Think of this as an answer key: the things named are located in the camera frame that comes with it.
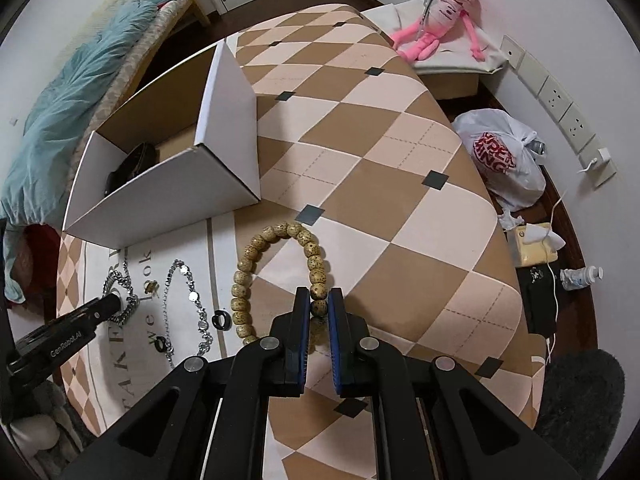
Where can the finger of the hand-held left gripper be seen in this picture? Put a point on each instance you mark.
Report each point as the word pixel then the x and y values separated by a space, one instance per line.
pixel 95 309

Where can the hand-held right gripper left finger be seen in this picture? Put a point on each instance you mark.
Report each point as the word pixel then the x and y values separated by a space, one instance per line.
pixel 301 345

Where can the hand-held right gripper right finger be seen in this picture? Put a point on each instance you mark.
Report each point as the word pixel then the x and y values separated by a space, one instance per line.
pixel 334 347

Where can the white cardboard box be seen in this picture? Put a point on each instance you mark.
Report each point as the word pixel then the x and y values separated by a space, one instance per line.
pixel 165 195

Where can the red cloth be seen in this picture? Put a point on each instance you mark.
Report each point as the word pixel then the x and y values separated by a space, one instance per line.
pixel 35 260

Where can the grey pebble cushion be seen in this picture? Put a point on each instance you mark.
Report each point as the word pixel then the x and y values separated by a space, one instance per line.
pixel 35 435

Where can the checked beige blanket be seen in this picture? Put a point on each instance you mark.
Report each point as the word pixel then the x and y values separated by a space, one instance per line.
pixel 400 210

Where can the black pouch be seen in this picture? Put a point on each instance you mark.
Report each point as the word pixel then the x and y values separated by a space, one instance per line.
pixel 535 300

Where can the yellow tissue box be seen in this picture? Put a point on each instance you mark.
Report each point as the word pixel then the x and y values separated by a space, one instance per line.
pixel 520 250

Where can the teal fluffy blanket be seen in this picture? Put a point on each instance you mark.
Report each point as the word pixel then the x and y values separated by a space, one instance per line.
pixel 65 90

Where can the white plastic bag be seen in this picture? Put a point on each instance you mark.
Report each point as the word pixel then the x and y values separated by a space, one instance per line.
pixel 505 160

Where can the dark fuzzy rug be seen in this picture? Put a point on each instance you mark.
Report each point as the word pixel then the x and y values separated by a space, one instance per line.
pixel 580 410

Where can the small white bottle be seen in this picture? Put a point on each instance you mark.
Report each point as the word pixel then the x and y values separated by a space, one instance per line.
pixel 580 277

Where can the beige low stool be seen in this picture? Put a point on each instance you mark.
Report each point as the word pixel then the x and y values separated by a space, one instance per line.
pixel 452 86

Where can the white cushion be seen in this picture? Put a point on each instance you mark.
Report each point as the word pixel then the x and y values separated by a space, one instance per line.
pixel 465 62

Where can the white charger plug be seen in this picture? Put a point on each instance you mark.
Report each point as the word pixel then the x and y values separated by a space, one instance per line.
pixel 604 155

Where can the pink plush toy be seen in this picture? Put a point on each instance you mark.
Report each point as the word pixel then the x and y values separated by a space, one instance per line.
pixel 445 10

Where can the white wall socket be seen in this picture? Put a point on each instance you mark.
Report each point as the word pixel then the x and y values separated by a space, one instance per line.
pixel 554 97
pixel 577 129

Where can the beige wall plate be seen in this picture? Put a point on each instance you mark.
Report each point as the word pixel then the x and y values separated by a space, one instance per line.
pixel 529 67

